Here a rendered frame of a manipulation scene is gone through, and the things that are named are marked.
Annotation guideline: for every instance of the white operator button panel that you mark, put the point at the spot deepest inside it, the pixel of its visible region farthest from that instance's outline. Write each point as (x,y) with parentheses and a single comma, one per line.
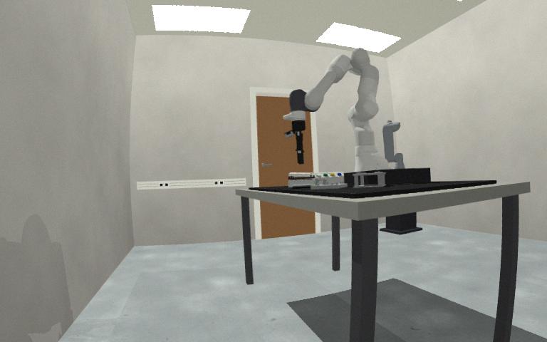
(335,177)

